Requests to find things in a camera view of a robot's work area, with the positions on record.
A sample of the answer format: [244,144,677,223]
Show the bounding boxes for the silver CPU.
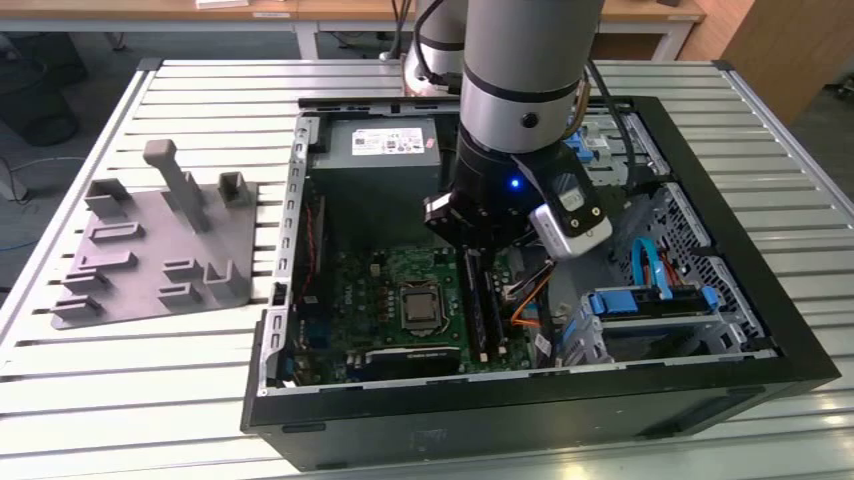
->
[403,292,440,322]

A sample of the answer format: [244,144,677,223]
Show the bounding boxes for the grey power supply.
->
[307,117,462,249]

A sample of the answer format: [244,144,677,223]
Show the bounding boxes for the CPU socket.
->
[398,280,447,337]

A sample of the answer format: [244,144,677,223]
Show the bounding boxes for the grey parts rack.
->
[50,138,262,331]

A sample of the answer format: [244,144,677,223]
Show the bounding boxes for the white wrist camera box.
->
[513,149,614,260]

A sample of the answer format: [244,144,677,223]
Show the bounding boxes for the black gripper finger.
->
[423,195,483,271]
[482,224,535,274]

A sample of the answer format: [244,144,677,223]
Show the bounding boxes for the black hanging cables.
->
[388,0,412,61]

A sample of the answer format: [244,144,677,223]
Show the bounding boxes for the blue flat wire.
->
[630,237,675,301]

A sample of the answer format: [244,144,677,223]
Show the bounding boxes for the black PC case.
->
[239,94,842,474]

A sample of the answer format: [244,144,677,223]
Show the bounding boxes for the brown wooden cabinet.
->
[679,0,854,126]

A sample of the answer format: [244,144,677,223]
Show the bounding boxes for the green motherboard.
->
[292,242,535,384]

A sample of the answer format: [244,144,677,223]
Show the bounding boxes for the grey metal disk bay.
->
[557,287,766,366]

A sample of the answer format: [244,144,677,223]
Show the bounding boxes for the grey metal drive cage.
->
[559,107,670,221]

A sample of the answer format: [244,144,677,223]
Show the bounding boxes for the orange wire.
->
[510,272,555,329]

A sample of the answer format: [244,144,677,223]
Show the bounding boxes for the hard disk in blue carrier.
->
[586,287,719,321]

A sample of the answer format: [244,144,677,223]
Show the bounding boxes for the black RAM slot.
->
[481,272,503,359]
[486,269,509,359]
[462,259,489,364]
[466,249,497,364]

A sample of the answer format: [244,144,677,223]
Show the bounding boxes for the blue plastic drive latch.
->
[563,124,599,164]

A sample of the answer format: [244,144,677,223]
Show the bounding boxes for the thin red wire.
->
[303,204,322,301]

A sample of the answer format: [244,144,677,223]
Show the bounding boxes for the black graphics card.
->
[363,344,463,382]

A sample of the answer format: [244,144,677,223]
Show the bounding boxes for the wooden top desk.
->
[0,0,709,61]

